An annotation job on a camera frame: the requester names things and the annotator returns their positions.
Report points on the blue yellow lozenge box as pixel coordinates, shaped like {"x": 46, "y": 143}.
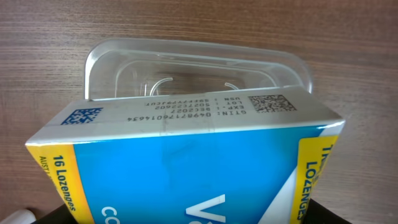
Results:
{"x": 242, "y": 156}

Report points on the clear plastic container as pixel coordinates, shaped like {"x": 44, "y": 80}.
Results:
{"x": 127, "y": 67}

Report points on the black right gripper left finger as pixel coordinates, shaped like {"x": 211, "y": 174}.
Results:
{"x": 61, "y": 215}

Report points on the white spray bottle clear cap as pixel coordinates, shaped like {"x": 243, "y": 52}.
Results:
{"x": 23, "y": 216}

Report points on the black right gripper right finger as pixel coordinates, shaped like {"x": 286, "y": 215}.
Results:
{"x": 318, "y": 214}

